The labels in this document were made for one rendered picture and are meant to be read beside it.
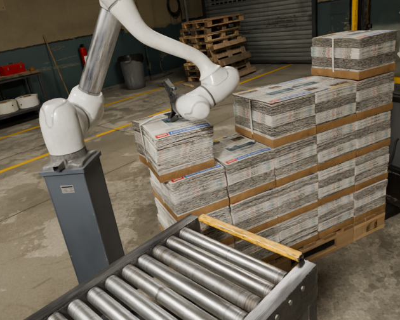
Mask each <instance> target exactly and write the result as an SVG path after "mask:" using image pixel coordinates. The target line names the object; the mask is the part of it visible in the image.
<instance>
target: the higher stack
mask: <svg viewBox="0 0 400 320"><path fill-rule="evenodd" d="M396 32H397V31H396V30H371V31H370V30H369V31H367V30H366V31H365V30H350V31H344V32H337V33H333V34H328V35H324V36H319V37H315V38H312V47H311V50H312V51H311V54H312V55H311V57H312V68H318V69H332V70H333V72H334V70H344V71H351V72H358V73H359V72H362V71H365V70H369V69H374V68H377V67H381V66H384V65H388V64H391V63H394V61H396V59H395V57H396V50H395V45H396V44H395V43H396ZM315 77H325V78H328V79H331V78H333V80H335V79H337V80H343V81H350V82H353V83H357V84H356V85H357V86H356V88H357V89H356V113H357V114H358V113H360V112H363V111H366V110H370V109H373V108H375V107H379V106H382V105H385V104H388V103H391V102H392V98H393V94H392V92H393V91H394V82H395V81H394V78H393V77H394V73H393V72H386V73H383V74H379V75H375V76H371V77H367V78H365V79H360V80H355V79H345V78H339V77H330V76H319V75H315ZM390 113H391V111H390V110H387V111H385V112H381V113H379V114H375V115H373V116H370V117H366V118H364V119H360V120H356V121H355V132H354V133H355V135H354V137H355V138H354V139H356V148H355V150H357V151H358V150H360V149H363V148H365V147H368V146H370V145H373V144H376V143H378V142H382V141H384V140H387V139H389V138H390V131H391V129H390V116H391V114H390ZM389 155H390V154H389V146H385V147H382V148H380V149H377V150H374V151H372V152H369V153H367V154H364V155H362V156H359V157H354V159H355V160H356V162H355V170H354V171H355V172H354V176H355V178H354V182H355V184H354V185H355V187H356V185H357V184H359V183H362V182H365V181H367V180H369V179H372V178H375V177H377V176H379V175H382V174H384V173H386V172H387V170H388V169H387V168H388V167H387V166H388V162H389ZM387 184H388V179H386V178H385V179H383V180H381V181H379V182H376V183H373V184H371V185H369V186H367V187H364V188H362V189H359V190H357V191H355V192H353V200H354V209H353V210H354V213H353V216H354V219H355V217H356V216H359V215H361V214H363V213H365V212H367V211H369V210H372V209H373V208H376V207H378V206H381V205H383V204H385V202H386V187H387ZM384 221H385V209H383V210H381V211H379V212H377V213H374V214H372V215H370V216H368V217H366V218H364V219H362V220H360V221H358V222H355V223H352V225H353V228H354V230H353V241H356V240H358V239H360V238H362V237H364V236H367V235H368V234H371V233H372V232H374V231H376V230H378V229H381V228H382V227H384V225H385V224H384Z"/></svg>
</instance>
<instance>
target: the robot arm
mask: <svg viewBox="0 0 400 320"><path fill-rule="evenodd" d="M99 1H100V6H101V8H100V12H99V15H98V19H97V23H96V26H95V30H94V33H93V37H92V40H91V44H90V48H89V51H88V55H87V58H86V62H85V65H84V69H83V73H82V76H81V80H80V83H79V85H77V86H75V87H74V88H72V91H71V93H70V95H69V97H68V99H64V98H55V99H52V100H48V101H47V102H45V103H43V106H42V107H41V109H40V113H39V123H40V127H41V131H42V134H43V138H44V141H45V144H46V146H47V149H48V151H49V153H50V159H51V161H50V162H49V163H48V164H46V165H44V166H43V171H48V170H54V171H60V170H62V169H65V168H81V167H83V166H84V164H85V162H86V161H87V160H88V159H89V158H90V157H91V156H92V155H94V154H96V153H97V151H96V149H90V150H87V149H86V146H85V143H84V137H85V135H86V133H87V132H89V131H91V130H92V129H93V128H94V127H95V126H97V125H98V124H99V122H100V121H101V120H102V118H103V114H104V107H103V105H104V100H105V99H104V97H103V94H102V92H101V90H102V86H103V83H104V80H105V77H106V74H107V70H108V68H109V64H110V60H111V58H112V54H113V51H114V48H115V45H116V41H117V38H118V35H119V31H120V29H121V26H122V24H123V25H124V26H125V28H126V29H127V30H128V31H129V32H130V33H131V34H132V35H133V36H134V37H135V38H137V39H138V40H139V41H140V42H142V43H144V44H145V45H147V46H150V47H151V48H154V49H157V50H159V51H163V52H165V53H169V54H171V55H174V56H176V57H180V58H183V59H186V60H188V61H190V62H192V63H194V64H195V65H196V66H197V67H198V69H199V70H200V73H201V77H200V81H201V85H200V86H199V87H198V88H196V89H195V90H193V91H191V92H189V93H187V94H186V95H185V94H179V95H177V94H176V93H175V90H176V89H177V87H175V86H174V85H173V84H172V83H171V81H170V80H169V79H163V83H162V84H159V85H158V86H159V87H162V88H165V89H166V91H167V92H168V96H169V98H170V107H171V112H169V113H165V114H164V115H165V116H168V119H170V118H171V122H174V121H177V119H178V118H179V117H184V118H185V119H188V120H190V121H202V120H204V119H206V118H207V117H208V115H209V114H210V110H211V109H212V108H213V107H214V106H215V105H217V104H218V103H220V102H222V101H224V100H225V99H226V98H227V97H228V96H230V95H231V94H232V93H233V92H234V91H235V89H236V88H237V87H238V85H239V83H240V75H239V73H238V71H237V69H235V68H233V67H231V66H225V67H221V65H216V64H214V63H213V62H212V61H211V60H210V59H209V58H208V57H207V56H206V55H205V54H204V53H202V52H201V51H199V50H197V49H195V48H193V47H191V46H189V45H186V44H184V43H181V42H179V41H176V40H174V39H172V38H170V37H167V36H164V35H162V34H160V33H158V32H156V31H154V30H152V29H151V28H150V27H148V26H147V25H146V23H145V22H144V21H143V19H142V17H141V16H140V13H139V11H138V9H137V7H136V5H135V1H136V0H99Z"/></svg>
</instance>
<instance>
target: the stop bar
mask: <svg viewBox="0 0 400 320"><path fill-rule="evenodd" d="M198 220H199V221H200V222H203V223H205V224H208V225H210V226H212V227H215V228H217V229H220V230H222V231H224V232H227V233H229V234H232V235H234V236H237V237H240V238H241V239H244V240H246V241H249V242H251V243H253V244H256V245H259V246H261V247H263V248H266V249H268V250H271V251H273V252H275V253H278V254H280V255H282V256H285V257H288V258H290V259H292V260H295V261H297V262H300V261H301V260H302V259H303V258H304V254H303V253H302V252H300V251H297V250H294V249H292V248H289V247H287V246H284V245H282V244H279V243H276V242H274V241H271V240H269V239H266V238H264V237H261V236H258V235H256V234H254V233H251V232H248V231H246V230H243V229H240V228H238V227H235V226H233V225H231V224H228V223H225V222H223V221H220V220H217V219H216V218H213V217H209V216H208V215H205V214H202V215H200V216H199V217H198Z"/></svg>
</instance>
